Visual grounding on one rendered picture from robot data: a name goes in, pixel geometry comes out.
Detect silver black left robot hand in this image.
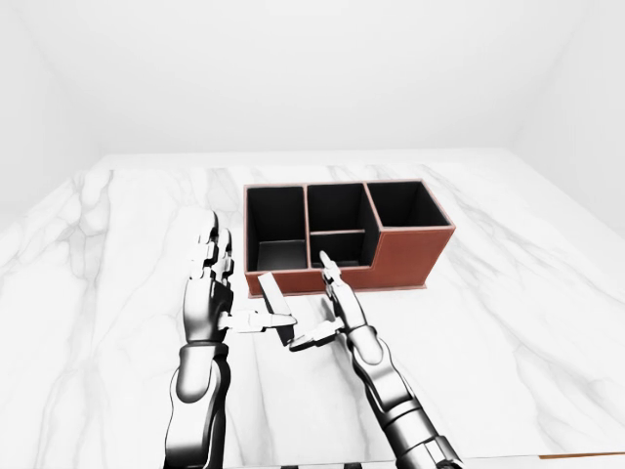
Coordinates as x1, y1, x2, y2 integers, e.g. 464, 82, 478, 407
183, 210, 299, 349

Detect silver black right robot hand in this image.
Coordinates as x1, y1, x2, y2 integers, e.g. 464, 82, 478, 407
287, 250, 370, 353

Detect red-brown desk caddy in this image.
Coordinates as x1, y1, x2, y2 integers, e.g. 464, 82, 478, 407
242, 179, 457, 298

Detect thin brown wooden strip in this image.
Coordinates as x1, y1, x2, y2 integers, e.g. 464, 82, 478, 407
537, 452, 625, 461

